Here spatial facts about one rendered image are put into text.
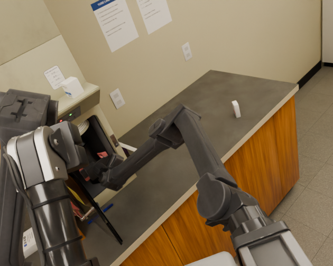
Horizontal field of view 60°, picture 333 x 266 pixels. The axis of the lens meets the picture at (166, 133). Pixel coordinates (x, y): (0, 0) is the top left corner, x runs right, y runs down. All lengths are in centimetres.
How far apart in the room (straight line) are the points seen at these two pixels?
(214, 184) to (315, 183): 200
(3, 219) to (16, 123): 18
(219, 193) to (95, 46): 132
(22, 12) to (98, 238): 93
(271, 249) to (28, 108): 47
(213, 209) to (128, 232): 79
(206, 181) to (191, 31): 165
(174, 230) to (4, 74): 97
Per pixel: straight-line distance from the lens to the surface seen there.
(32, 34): 115
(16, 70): 114
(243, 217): 53
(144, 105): 194
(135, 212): 136
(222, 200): 54
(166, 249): 149
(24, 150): 40
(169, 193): 135
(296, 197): 245
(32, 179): 40
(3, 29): 113
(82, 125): 130
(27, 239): 155
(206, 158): 67
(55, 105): 62
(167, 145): 92
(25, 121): 55
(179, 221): 145
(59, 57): 118
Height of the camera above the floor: 191
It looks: 34 degrees down
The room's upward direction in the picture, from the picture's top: 22 degrees counter-clockwise
